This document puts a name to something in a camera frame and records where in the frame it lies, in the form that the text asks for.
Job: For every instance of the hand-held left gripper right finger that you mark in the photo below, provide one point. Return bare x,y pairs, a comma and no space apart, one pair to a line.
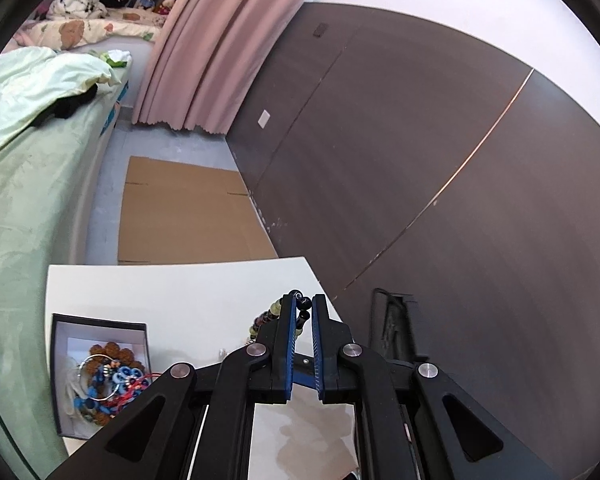
319,350

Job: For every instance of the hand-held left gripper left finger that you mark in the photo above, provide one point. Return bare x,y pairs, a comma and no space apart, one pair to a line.
289,350

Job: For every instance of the black box white inside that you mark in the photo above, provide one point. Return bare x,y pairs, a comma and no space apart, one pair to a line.
100,321

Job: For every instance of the flat cardboard sheet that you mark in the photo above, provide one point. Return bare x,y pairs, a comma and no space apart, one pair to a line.
190,210

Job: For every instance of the green bed blanket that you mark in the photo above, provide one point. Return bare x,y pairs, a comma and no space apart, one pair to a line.
25,240

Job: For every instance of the pink curtain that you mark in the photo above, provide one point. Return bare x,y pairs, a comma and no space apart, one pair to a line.
220,35

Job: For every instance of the green and white cloth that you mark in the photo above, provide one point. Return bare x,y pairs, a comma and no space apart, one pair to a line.
112,57

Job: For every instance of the pale green duvet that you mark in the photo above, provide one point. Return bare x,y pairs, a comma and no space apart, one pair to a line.
25,90

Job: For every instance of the bear-print blanket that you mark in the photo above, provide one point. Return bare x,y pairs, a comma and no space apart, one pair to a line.
80,30

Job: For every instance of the black and white patterned cloth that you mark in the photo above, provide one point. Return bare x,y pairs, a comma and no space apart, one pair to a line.
77,2

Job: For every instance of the white wall socket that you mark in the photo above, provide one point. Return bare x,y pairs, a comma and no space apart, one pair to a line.
264,118

